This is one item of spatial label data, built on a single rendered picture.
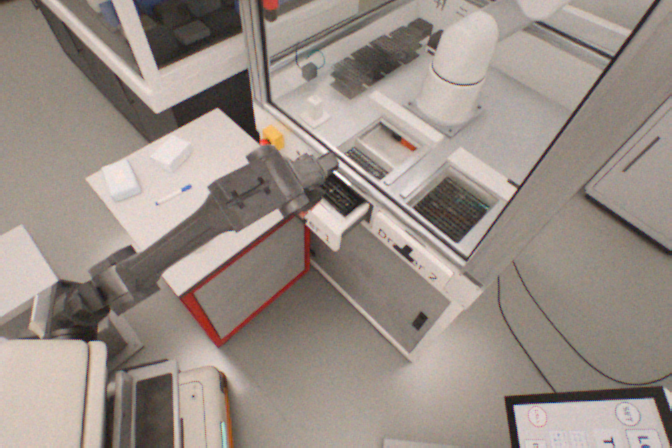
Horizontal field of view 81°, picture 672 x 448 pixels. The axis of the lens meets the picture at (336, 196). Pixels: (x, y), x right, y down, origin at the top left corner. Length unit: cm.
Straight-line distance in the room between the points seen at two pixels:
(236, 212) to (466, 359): 174
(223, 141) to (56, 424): 120
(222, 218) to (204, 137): 116
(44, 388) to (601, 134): 89
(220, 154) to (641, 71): 134
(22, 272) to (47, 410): 93
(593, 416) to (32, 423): 95
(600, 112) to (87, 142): 279
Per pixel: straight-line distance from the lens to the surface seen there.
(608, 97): 73
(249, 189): 56
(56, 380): 71
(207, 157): 163
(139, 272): 75
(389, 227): 124
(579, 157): 79
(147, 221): 152
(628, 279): 278
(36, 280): 156
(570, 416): 105
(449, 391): 209
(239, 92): 202
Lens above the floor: 196
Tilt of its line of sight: 54 degrees down
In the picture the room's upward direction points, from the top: 6 degrees clockwise
